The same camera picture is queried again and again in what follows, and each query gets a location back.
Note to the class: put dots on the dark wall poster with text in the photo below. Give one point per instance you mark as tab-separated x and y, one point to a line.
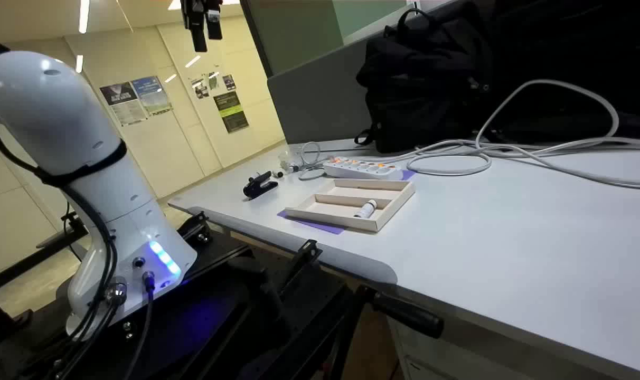
121	103

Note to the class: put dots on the white multi-socket power strip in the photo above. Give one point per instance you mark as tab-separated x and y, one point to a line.
363	167

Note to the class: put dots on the light wooden tray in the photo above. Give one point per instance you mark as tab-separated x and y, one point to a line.
375	215

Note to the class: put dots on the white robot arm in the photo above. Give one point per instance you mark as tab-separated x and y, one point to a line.
52	106

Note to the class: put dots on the black stapler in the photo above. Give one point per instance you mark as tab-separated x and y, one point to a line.
259	186

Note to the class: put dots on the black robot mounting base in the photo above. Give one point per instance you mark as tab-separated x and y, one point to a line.
214	324

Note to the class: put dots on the black backpack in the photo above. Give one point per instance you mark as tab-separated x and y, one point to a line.
417	91

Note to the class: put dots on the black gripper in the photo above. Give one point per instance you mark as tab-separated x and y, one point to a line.
194	5

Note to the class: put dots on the green panel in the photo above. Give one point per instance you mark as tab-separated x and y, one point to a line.
299	28

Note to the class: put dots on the dark bag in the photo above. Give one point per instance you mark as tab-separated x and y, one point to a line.
580	55

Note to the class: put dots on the blue wall poster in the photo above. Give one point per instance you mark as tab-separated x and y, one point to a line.
152	96

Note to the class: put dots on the grey desk partition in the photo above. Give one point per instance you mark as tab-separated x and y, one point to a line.
319	98

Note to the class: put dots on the dark green wall poster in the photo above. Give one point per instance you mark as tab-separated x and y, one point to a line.
232	111

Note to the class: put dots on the white marker pen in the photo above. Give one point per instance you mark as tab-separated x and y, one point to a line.
366	210

